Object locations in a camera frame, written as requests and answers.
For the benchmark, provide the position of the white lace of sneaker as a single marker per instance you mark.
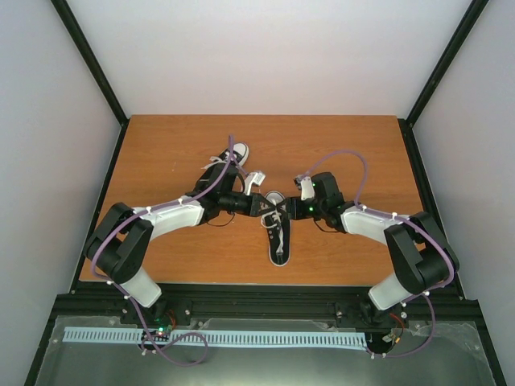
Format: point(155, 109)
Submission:
point(277, 226)
point(239, 159)

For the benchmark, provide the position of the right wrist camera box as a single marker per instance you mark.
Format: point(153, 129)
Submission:
point(306, 187)

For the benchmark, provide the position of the green lit circuit board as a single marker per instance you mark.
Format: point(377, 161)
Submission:
point(166, 325)

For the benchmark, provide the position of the right black frame post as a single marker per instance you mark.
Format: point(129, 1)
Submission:
point(457, 40)

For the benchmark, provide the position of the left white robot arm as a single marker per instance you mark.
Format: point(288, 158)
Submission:
point(118, 245)

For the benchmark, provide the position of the black frame post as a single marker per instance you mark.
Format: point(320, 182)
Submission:
point(87, 54)
point(457, 40)

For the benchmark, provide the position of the left black frame post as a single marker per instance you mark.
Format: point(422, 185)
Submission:
point(87, 54)

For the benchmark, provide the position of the black aluminium frame rail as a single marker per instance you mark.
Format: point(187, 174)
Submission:
point(337, 306)

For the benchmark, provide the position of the black canvas sneaker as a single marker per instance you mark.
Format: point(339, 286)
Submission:
point(240, 147)
point(281, 199)

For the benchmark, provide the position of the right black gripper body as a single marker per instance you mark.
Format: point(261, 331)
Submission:
point(305, 213)

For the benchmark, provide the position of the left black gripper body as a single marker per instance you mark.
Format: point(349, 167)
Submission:
point(229, 206)

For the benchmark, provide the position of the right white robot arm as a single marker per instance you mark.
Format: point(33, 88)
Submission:
point(420, 254)

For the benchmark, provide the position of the light blue slotted cable duct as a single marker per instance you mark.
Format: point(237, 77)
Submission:
point(219, 339)

